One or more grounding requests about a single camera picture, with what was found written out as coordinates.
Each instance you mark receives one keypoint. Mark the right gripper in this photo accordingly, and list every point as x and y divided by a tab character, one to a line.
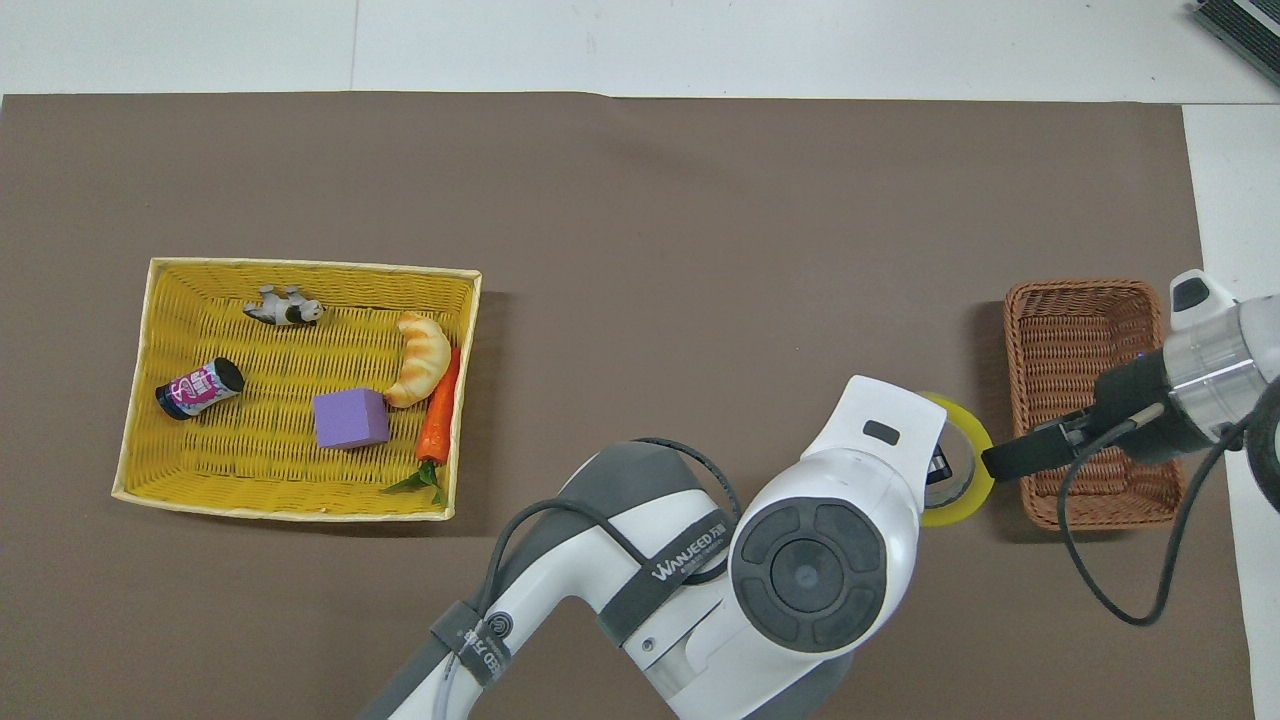
1140	400

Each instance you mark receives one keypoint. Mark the yellow tape roll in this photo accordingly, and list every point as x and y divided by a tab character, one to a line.
950	515

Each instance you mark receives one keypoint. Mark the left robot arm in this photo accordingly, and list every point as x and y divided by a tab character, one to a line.
810	560

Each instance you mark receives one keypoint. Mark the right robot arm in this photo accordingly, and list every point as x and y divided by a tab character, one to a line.
1225	350

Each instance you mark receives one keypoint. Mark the brown wicker basket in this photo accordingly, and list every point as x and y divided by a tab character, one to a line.
1060	340

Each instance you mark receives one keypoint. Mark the yellow woven basket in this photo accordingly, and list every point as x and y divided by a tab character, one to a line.
270	470

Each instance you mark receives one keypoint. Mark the toy carrot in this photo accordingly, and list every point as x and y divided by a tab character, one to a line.
440	420

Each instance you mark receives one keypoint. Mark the toy croissant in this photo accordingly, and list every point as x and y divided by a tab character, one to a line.
425	360

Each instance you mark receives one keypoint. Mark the purple foam block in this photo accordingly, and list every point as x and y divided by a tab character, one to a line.
350	418

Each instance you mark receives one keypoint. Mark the toy cow figure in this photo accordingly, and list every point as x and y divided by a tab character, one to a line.
285	307

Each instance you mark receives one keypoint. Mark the small pink labelled can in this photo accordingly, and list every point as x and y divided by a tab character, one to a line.
198	389

